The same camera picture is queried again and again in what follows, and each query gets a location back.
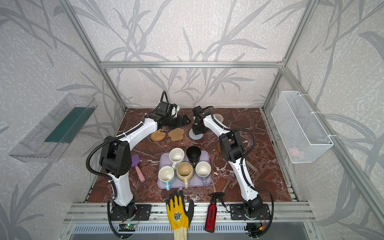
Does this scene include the grey round coaster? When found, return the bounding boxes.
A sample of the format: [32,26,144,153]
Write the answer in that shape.
[189,130,204,141]

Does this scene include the cork flower coaster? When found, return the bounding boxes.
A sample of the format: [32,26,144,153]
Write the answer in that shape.
[168,128,185,142]

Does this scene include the woven tan round coaster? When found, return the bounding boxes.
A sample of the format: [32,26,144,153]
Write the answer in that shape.
[151,129,167,142]

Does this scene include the cream woven round coaster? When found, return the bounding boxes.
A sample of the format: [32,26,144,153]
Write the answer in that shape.
[214,114,224,123]

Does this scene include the black mug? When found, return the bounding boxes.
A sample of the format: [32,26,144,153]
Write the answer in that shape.
[186,146,202,168]

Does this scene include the white speckled mug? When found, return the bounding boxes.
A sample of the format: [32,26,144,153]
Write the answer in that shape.
[169,148,185,170]

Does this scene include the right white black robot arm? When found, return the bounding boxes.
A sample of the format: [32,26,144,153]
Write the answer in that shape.
[192,106,264,215]

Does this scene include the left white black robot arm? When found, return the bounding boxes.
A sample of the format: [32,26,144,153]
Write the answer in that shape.
[86,102,191,208]

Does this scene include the beige yellow mug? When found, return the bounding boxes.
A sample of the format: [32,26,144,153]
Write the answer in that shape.
[176,162,194,189]

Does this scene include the pink purple spatula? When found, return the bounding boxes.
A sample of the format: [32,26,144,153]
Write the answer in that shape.
[132,154,146,183]

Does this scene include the yellow black work glove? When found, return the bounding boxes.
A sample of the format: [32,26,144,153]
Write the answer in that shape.
[166,190,195,240]

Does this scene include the red spray bottle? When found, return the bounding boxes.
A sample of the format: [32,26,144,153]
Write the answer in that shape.
[204,192,227,233]

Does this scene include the pink object in basket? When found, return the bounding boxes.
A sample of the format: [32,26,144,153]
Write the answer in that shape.
[289,147,304,159]

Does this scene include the green circuit board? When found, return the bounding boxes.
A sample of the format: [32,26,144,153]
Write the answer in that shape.
[119,223,138,232]

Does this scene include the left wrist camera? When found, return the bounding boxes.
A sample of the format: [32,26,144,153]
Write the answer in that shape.
[171,104,180,117]

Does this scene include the white mug lavender handle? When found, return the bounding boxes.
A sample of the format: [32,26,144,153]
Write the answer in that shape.
[195,162,211,187]

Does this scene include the white mug blue handle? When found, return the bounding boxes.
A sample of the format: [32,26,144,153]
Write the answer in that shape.
[158,166,176,191]

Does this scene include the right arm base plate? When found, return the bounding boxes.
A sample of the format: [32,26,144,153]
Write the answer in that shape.
[229,204,271,221]

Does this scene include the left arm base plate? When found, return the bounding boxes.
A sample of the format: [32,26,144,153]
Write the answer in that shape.
[110,202,152,221]

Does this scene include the white wire mesh basket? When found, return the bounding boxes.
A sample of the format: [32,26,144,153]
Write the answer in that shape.
[271,91,334,164]

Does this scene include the clear plastic wall bin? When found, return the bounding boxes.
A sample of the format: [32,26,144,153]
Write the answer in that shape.
[9,94,98,163]

